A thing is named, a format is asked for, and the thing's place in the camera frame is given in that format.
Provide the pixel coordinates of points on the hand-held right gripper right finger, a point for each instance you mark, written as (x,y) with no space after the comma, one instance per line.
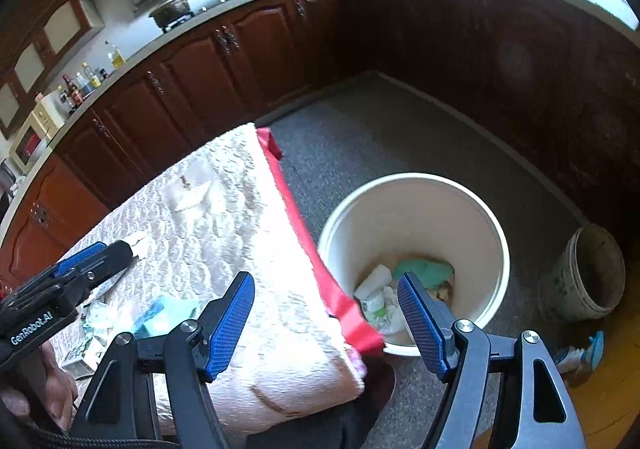
(420,324)

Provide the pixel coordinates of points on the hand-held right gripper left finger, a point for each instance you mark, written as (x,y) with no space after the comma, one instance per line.
(230,324)

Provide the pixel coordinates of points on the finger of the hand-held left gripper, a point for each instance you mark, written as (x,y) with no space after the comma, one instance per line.
(120,256)
(82,256)

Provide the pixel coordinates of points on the small white tissue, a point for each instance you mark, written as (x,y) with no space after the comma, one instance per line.
(138,245)

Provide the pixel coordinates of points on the brown paper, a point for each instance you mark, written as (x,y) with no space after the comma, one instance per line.
(444,291)

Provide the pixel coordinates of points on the large white tissue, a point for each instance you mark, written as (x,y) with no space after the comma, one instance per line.
(380,304)

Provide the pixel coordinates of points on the teal cloth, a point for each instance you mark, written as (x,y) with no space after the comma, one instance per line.
(425,271)

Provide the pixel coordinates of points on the white and yellow carton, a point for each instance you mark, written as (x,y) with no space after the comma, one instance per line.
(82,361)

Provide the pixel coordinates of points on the white foam block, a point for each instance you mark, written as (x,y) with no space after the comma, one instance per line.
(375,279)

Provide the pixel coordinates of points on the teal plastic packet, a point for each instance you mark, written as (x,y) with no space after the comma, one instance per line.
(165,315)

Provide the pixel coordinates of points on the printed paper packet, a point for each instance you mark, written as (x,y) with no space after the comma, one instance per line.
(105,321)

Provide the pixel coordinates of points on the white round waste bin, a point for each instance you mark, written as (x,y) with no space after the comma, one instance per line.
(410,219)

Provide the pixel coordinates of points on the person's left hand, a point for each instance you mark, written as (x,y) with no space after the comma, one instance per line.
(57,394)

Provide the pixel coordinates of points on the quilted beige table cover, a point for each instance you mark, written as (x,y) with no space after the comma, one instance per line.
(225,229)

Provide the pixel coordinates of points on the small beige scrap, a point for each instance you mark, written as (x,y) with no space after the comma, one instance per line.
(196,197)

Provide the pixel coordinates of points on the red cloth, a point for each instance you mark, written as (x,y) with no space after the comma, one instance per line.
(300,224)

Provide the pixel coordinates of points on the cream microwave oven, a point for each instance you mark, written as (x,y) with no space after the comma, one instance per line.
(35,139)

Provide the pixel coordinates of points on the person's dark clothing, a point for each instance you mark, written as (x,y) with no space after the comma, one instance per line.
(310,424)

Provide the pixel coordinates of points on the dark soy sauce bottle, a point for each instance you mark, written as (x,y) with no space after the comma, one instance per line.
(61,101)

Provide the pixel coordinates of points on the red sauce bottle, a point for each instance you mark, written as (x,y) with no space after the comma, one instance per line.
(71,93)

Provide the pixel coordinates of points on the blue spray bottle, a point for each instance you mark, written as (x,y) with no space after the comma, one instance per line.
(582,351)

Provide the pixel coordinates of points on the clear glass bottle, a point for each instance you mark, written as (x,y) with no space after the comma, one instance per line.
(80,88)

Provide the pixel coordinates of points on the dirty grey bucket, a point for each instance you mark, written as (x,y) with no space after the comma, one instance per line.
(582,279)

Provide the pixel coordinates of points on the yellow-capped bottle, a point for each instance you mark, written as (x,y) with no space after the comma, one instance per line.
(87,79)

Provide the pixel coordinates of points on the yellow cooking oil bottle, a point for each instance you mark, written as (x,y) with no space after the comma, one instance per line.
(116,58)

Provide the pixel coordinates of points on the frosted glass door cabinet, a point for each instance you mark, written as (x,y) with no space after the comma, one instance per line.
(45,54)

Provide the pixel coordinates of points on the dark cooking pot with lid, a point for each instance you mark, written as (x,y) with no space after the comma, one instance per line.
(171,9)

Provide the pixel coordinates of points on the gas stove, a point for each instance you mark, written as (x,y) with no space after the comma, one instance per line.
(210,6)

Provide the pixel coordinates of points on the lower wooden kitchen cabinets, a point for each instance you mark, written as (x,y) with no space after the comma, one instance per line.
(400,39)

